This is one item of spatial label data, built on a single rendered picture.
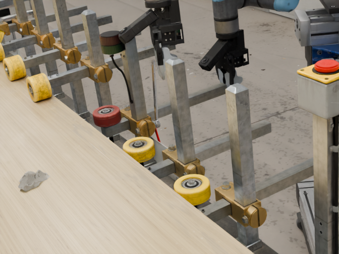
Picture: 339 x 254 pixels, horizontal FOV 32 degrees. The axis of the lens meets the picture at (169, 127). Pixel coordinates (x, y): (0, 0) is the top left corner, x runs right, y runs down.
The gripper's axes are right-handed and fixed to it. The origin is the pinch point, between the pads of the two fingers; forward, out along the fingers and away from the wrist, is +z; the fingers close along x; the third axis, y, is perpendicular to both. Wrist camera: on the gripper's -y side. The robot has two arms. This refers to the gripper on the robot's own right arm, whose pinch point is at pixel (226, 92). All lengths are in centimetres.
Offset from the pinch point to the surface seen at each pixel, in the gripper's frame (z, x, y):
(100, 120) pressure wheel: -6.9, -2.4, -45.3
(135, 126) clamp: -2.8, -5.5, -36.3
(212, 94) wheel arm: -1.7, -1.5, -6.4
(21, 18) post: -16, 94, -35
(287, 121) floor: 83, 97, 106
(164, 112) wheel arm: -1.6, -1.5, -24.1
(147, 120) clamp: -4.3, -7.7, -33.4
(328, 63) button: -40, -80, -34
